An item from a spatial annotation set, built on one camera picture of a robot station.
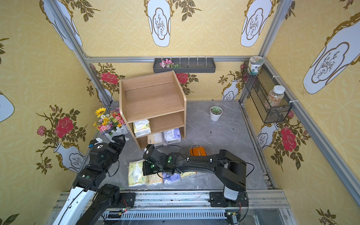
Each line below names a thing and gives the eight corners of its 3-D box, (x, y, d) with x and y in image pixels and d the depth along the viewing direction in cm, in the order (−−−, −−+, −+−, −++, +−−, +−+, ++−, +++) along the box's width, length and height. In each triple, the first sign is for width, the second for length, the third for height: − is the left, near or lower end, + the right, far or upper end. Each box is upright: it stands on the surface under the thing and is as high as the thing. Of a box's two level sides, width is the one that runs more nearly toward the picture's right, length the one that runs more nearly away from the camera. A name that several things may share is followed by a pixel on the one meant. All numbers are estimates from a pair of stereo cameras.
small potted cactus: (209, 121, 110) (212, 113, 102) (208, 114, 115) (210, 105, 107) (220, 121, 110) (223, 113, 102) (218, 114, 115) (221, 105, 107)
